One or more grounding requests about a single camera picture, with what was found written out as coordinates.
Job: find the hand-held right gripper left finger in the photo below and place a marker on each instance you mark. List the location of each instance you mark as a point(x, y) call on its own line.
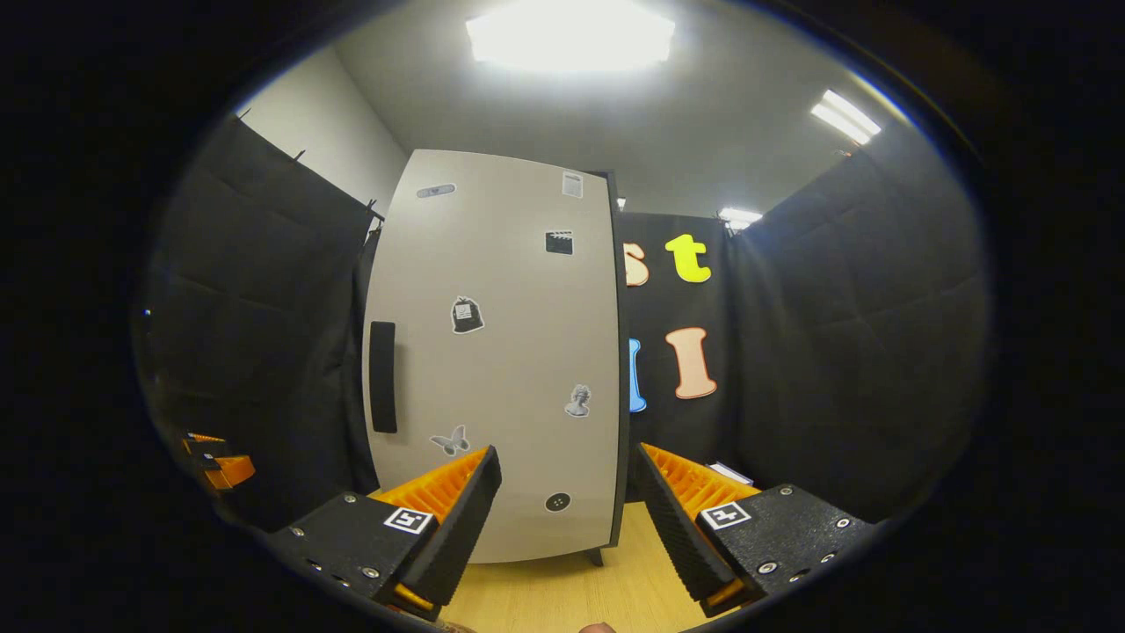
point(453, 536)

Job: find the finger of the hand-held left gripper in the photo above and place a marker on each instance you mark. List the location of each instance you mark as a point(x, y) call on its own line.
point(230, 472)
point(204, 444)

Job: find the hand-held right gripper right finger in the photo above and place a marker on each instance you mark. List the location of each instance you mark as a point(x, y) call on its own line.
point(681, 527)

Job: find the grey blue book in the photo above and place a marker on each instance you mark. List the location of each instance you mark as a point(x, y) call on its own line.
point(729, 473)

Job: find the black backdrop cloth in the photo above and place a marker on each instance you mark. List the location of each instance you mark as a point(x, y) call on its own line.
point(835, 352)

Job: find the long ceiling light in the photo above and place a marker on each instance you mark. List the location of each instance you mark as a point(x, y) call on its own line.
point(845, 116)

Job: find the large ceiling light panel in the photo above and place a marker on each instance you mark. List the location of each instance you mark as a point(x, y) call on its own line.
point(571, 35)

